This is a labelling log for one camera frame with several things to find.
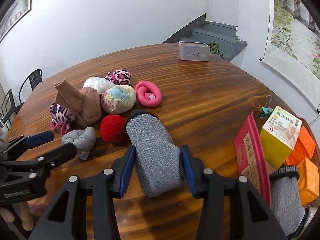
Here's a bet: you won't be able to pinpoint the white medicine bottle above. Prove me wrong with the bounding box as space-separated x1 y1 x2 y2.
287 207 317 239

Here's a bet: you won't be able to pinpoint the grey stairs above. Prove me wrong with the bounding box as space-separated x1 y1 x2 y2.
164 14 247 61

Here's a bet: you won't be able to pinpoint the black metal chair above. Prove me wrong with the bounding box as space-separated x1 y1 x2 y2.
18 69 43 105

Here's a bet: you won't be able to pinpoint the landscape scroll painting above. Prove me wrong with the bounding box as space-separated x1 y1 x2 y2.
262 0 319 111

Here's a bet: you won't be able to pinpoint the red rectangular tin box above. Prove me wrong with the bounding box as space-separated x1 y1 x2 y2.
233 109 320 240

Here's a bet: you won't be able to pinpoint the grey sock with black cuff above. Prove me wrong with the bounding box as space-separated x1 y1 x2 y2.
125 109 184 197

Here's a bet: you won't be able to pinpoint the red yarn ball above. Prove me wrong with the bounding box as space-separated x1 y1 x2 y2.
100 114 126 144

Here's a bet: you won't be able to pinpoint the small grey knotted sock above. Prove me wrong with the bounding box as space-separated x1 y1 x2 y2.
61 126 96 160

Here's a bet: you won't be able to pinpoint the tan knotted stocking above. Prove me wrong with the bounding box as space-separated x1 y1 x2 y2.
54 79 101 125

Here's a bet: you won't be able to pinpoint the grey tissue box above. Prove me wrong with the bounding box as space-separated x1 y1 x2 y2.
178 41 210 62

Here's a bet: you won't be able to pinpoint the pink leopard plush toy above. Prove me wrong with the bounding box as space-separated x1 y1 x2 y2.
49 103 76 135

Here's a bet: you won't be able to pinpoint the framed wall picture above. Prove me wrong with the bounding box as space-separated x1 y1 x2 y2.
0 0 31 41

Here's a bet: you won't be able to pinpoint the white mesh sponge ball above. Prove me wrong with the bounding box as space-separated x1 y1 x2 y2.
83 76 115 93

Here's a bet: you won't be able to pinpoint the left hand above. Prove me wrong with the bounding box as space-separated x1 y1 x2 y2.
0 202 34 231

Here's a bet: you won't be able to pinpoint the pastel cream sock ball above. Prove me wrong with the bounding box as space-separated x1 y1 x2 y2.
100 85 137 114

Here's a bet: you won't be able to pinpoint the teal binder clip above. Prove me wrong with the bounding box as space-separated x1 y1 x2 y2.
259 95 273 119

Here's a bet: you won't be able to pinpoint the yellow green medicine box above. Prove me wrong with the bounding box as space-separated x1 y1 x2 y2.
260 106 302 170

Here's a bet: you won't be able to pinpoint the pink foam twist roller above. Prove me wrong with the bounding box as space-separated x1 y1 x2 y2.
135 81 162 108

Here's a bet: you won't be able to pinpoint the orange embossed cube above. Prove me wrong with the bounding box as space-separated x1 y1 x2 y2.
285 126 316 166
297 158 319 206

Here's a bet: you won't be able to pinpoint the green paper bag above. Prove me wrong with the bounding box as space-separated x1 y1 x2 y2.
208 41 223 58

